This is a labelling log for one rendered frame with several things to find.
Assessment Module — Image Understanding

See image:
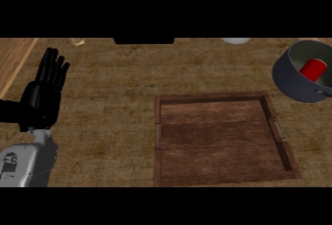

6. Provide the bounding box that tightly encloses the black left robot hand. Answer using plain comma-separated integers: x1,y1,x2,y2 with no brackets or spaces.
0,47,71,133

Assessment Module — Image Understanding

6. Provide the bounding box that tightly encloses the brown wooden tray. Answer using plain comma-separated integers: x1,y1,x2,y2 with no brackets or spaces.
153,90,304,187

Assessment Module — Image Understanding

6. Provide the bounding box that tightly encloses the dark grey pot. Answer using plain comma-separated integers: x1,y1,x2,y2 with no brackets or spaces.
271,39,332,104

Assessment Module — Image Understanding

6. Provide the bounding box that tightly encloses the red can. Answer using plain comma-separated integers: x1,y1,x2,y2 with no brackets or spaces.
298,58,327,83

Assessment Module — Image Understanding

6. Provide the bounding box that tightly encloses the small yellowish glass object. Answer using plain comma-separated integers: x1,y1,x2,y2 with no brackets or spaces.
69,37,87,47

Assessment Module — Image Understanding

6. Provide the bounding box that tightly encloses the black appliance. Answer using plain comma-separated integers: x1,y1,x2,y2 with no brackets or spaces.
112,37,175,46

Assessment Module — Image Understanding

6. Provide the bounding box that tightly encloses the white round object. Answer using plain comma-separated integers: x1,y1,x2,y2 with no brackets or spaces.
220,37,252,45

